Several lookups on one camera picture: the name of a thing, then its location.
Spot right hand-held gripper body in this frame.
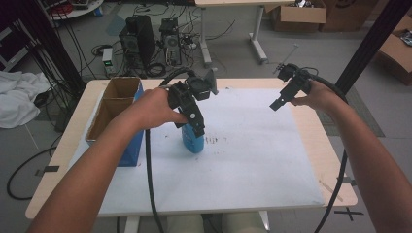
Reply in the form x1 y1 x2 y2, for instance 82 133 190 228
272 44 314 98

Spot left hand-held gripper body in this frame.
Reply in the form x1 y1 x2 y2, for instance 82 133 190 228
166 68 219 113

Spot blue plastic bottle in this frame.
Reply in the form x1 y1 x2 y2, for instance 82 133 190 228
181 122 206 154

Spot person's right hand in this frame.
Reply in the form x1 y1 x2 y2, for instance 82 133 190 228
290 80 341 113

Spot person's left hand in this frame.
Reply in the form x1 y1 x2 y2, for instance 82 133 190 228
130 86 189 132

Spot open computer case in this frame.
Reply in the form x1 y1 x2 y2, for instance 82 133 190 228
158 17 183 67

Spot white-legged table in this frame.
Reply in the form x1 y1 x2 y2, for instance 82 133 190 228
193 0 295 67

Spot white table mat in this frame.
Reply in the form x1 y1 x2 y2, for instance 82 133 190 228
69 87 325 217

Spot open brown cardboard box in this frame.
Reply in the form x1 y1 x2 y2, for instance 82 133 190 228
271 0 327 33

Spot blue cardboard box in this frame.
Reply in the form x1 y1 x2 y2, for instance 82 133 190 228
85 76 145 168

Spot black computer tower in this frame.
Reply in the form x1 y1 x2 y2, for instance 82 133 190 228
119 14 156 71

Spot large brown cardboard box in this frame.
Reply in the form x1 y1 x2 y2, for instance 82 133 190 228
319 0 380 33

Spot white power supply unit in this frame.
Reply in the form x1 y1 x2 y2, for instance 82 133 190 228
102 48 117 75

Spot brown cardboard box with flap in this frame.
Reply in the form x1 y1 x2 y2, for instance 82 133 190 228
377 14 412 86

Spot person's left leg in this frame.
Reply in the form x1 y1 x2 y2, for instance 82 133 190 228
166 213 205 233

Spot white table leg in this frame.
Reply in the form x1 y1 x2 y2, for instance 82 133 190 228
124 216 141 233
258 211 270 231

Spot black tape cross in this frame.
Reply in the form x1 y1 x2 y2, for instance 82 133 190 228
333 207 364 222

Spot round white table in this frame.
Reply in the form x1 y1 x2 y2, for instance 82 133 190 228
38 0 105 21

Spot black tape strip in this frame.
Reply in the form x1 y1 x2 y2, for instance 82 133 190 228
34 165 61 178

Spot white cloth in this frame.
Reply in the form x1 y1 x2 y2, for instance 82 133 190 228
0 70 52 130

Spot coiled black cable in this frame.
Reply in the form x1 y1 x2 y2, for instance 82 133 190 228
145 62 167 78

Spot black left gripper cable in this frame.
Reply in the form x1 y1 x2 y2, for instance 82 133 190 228
144 66 197 233

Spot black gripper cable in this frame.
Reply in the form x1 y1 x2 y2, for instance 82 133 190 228
144 66 197 233
302 66 349 233

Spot black metal stand post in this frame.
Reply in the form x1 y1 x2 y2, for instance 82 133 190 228
334 0 412 95

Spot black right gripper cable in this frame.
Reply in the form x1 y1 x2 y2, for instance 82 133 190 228
302 66 349 233

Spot black stand with cables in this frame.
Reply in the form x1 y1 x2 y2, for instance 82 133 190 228
18 0 86 95

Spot grey metal frame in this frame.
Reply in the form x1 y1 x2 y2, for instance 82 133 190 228
0 18 30 72

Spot black floor cable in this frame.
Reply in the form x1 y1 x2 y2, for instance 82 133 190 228
6 147 57 201

